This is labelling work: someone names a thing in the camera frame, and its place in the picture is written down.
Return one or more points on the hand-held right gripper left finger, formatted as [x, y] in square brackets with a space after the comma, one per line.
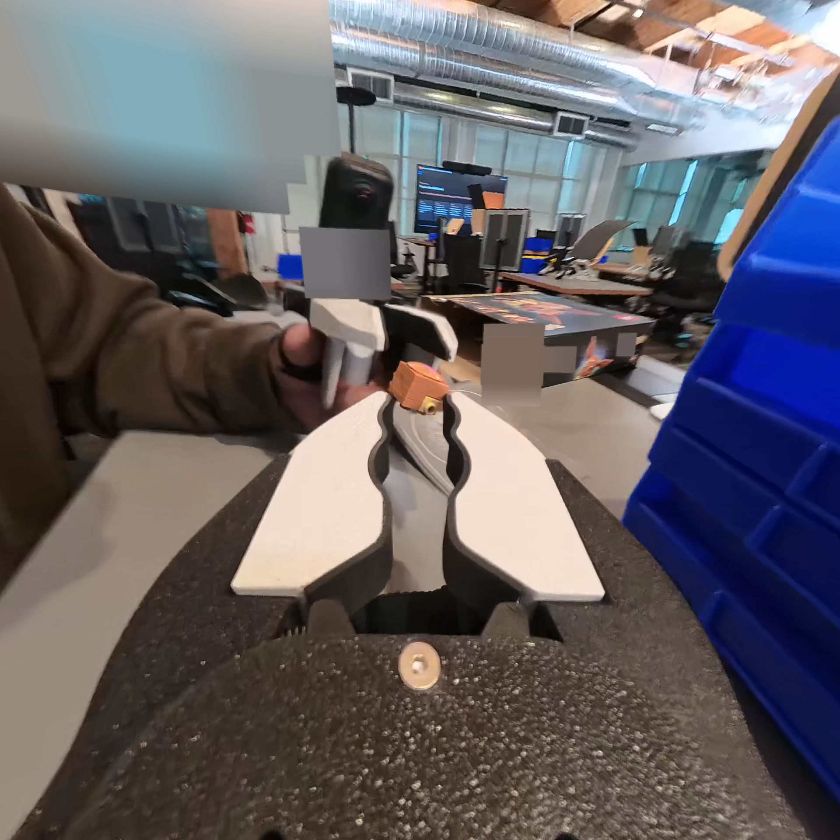
[315, 519]

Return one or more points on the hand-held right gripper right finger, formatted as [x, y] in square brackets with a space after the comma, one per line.
[519, 512]

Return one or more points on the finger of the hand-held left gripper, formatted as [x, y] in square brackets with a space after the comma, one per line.
[427, 328]
[348, 341]

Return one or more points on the small orange brick assembly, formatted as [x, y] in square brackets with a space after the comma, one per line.
[420, 385]

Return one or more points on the person's left forearm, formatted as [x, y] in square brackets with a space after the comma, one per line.
[158, 341]

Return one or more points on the grey desk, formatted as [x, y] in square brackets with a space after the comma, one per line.
[145, 525]

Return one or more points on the person's left hand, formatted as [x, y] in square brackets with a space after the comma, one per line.
[309, 374]

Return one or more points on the black computer monitor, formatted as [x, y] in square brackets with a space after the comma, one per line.
[460, 197]

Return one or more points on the colourful printed toy box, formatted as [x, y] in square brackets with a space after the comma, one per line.
[565, 328]

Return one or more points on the black board with wooden edge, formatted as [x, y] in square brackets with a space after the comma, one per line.
[788, 158]

